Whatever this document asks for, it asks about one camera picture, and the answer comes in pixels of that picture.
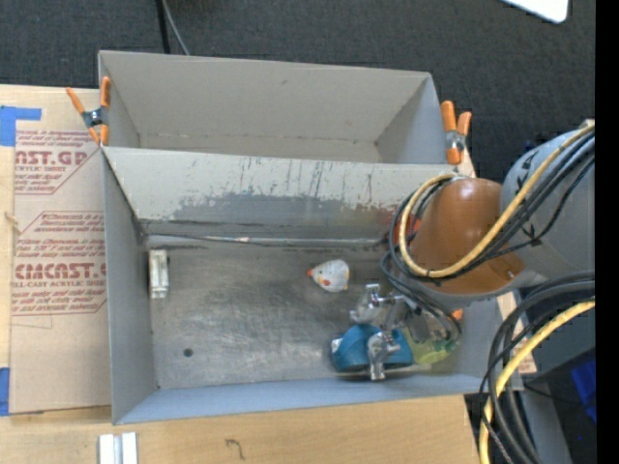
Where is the grey metal bin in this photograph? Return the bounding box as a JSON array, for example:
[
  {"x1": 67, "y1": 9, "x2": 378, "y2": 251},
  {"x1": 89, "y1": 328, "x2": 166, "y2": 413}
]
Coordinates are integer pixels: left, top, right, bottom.
[{"x1": 97, "y1": 49, "x2": 500, "y2": 426}]

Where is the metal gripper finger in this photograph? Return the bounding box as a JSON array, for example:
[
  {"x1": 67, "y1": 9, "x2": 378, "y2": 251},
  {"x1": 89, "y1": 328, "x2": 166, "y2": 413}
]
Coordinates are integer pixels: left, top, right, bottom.
[
  {"x1": 348, "y1": 283, "x2": 407, "y2": 326},
  {"x1": 367, "y1": 331, "x2": 402, "y2": 382}
]

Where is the white toy chicken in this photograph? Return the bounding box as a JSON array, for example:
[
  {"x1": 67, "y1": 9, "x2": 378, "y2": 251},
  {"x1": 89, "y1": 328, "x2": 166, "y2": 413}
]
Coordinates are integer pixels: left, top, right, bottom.
[{"x1": 306, "y1": 258, "x2": 351, "y2": 294}]

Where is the blue plastic toy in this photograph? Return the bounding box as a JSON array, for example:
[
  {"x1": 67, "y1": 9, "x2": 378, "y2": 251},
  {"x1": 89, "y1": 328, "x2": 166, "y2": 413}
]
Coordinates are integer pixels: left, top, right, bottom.
[{"x1": 329, "y1": 323, "x2": 415, "y2": 372}]

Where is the brown cardboard board red print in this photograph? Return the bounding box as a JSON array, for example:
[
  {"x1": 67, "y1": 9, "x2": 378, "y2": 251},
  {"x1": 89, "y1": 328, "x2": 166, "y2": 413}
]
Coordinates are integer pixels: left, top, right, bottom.
[{"x1": 0, "y1": 83, "x2": 115, "y2": 416}]

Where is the white plastic block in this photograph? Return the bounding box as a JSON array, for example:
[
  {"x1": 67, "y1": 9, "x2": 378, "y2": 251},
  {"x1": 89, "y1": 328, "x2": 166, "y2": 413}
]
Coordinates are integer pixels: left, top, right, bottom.
[{"x1": 148, "y1": 248, "x2": 171, "y2": 301}]

